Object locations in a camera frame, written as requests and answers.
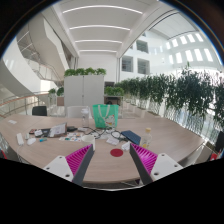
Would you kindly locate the colourful sticker sheet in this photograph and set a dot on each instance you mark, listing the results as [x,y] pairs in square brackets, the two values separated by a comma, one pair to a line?
[70,137]

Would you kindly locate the dark blue keyboard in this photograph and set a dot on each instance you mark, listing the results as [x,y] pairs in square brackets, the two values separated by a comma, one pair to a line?
[131,136]

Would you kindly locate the white cabinet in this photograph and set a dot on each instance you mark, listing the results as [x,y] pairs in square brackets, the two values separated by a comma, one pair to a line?
[84,93]

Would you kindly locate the row of green hedge plants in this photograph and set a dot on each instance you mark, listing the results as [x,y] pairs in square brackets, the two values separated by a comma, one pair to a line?
[180,90]

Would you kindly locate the ceiling light strips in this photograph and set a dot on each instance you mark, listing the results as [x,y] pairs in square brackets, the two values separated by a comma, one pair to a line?
[100,26]

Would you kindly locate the black chair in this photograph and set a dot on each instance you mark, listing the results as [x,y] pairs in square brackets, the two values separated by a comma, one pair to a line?
[39,110]

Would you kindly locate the clear drink bottle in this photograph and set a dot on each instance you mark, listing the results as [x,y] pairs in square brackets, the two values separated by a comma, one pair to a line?
[146,138]

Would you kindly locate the white chair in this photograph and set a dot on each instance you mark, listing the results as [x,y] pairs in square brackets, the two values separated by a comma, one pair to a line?
[75,112]

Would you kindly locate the green plants atop cabinet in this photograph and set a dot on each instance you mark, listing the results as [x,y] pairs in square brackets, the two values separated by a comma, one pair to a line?
[85,71]

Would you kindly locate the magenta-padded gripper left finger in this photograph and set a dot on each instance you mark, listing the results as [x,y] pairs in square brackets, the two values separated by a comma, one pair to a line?
[78,160]

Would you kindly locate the green tote bag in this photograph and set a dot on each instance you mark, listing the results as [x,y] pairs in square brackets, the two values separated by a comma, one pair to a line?
[105,116]

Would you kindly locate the black wallet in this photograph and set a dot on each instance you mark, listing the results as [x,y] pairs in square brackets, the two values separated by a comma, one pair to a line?
[71,128]

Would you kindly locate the clear shaker bottle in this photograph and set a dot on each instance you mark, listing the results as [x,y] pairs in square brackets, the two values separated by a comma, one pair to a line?
[85,118]

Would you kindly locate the white printed card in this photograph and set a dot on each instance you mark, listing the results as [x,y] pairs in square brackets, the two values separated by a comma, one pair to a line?
[112,140]

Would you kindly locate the white staircase with railing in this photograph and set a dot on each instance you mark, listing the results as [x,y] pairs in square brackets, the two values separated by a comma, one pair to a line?
[36,60]

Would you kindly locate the small clear plastic bag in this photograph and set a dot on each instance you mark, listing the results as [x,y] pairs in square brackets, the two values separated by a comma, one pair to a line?
[126,145]

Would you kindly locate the flat round red coaster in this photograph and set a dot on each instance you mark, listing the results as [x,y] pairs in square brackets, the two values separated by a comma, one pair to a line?
[116,152]

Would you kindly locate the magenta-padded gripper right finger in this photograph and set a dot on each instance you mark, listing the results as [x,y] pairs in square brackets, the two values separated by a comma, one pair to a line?
[146,160]

